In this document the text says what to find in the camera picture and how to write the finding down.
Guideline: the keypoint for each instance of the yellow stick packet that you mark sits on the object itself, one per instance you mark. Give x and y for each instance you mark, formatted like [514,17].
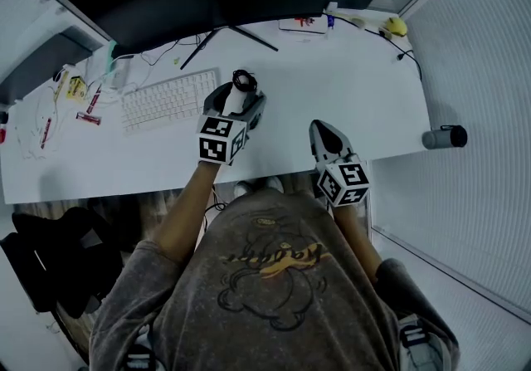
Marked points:
[61,85]

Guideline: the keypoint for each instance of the white power adapter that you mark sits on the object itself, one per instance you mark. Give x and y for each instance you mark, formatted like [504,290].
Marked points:
[121,72]

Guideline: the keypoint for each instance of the grey printed t-shirt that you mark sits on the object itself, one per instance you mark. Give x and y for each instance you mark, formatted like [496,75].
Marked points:
[269,278]

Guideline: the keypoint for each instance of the white keyboard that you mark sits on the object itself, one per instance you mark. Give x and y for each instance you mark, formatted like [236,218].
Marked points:
[166,103]

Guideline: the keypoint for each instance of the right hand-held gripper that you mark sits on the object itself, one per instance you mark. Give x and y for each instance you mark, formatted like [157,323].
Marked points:
[344,184]

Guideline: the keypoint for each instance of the wide red packet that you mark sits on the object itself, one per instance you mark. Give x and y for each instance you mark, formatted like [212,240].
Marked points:
[89,118]

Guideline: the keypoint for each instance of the dark cup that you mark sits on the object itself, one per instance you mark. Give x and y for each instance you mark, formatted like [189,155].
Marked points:
[3,118]

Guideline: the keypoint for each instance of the small red object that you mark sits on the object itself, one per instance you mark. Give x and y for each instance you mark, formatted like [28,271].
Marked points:
[2,135]

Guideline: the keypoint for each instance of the person's right forearm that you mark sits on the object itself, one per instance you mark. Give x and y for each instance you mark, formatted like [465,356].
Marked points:
[357,236]

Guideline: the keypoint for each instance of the white box with red mark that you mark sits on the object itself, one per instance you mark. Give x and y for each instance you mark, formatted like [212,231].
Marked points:
[303,25]

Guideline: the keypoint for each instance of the small blue tag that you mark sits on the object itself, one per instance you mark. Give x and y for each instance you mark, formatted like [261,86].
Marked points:
[330,21]

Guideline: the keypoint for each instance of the small yellow object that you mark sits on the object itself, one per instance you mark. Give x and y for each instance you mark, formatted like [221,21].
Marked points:
[396,27]

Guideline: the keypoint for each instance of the black office chair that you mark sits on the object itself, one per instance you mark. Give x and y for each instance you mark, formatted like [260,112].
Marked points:
[58,261]

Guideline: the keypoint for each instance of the person's left white shoe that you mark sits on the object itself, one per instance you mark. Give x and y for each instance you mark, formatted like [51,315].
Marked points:
[244,189]

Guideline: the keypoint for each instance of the person's left forearm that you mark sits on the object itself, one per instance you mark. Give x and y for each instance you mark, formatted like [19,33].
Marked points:
[186,216]

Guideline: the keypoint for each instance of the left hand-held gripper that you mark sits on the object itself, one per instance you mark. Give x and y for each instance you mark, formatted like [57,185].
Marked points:
[217,141]

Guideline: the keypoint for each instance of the teal plastic strip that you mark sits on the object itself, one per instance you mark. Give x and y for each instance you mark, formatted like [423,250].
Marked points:
[111,55]

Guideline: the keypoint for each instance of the person's white shoe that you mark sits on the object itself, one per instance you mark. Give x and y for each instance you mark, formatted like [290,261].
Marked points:
[244,189]
[274,184]

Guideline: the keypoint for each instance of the red stick packet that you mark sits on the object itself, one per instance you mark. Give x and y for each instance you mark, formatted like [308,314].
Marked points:
[46,133]
[94,99]

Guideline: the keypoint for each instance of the grey water bottle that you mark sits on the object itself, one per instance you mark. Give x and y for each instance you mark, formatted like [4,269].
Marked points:
[444,138]

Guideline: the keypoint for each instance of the person's right white shoe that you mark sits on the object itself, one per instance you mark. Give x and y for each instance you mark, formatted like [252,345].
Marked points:
[274,184]

